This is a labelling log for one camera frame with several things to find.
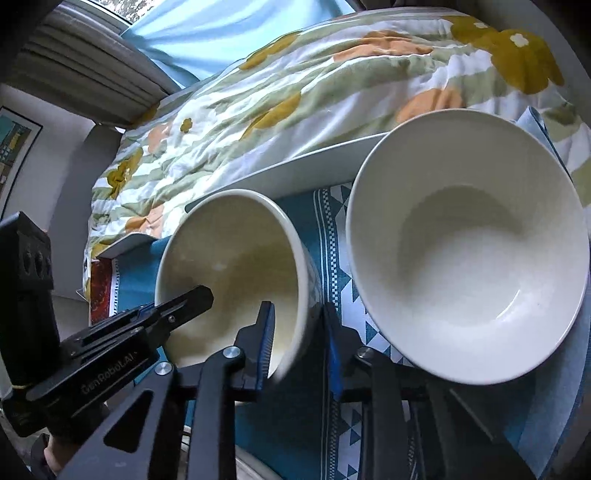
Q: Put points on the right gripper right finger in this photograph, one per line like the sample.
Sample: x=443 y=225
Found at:
x=414 y=424

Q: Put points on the teal blue table cloth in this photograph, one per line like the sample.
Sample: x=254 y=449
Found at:
x=301 y=433

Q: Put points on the white ceramic bowl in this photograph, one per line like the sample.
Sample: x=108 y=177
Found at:
x=468 y=246

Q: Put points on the floral quilt blanket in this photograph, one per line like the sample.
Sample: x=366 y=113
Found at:
x=344 y=79

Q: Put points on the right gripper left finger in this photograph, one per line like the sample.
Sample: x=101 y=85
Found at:
x=181 y=418

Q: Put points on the light blue sheer curtain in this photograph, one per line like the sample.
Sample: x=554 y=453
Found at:
x=193 y=40

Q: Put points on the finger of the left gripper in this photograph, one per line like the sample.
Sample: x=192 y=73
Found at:
x=159 y=321

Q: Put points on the black camera box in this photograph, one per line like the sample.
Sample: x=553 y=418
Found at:
x=23 y=286

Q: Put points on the grey drape curtain left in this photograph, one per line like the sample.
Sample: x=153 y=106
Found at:
x=58 y=53

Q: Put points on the cream bowl with print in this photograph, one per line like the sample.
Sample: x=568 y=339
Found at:
x=242 y=246

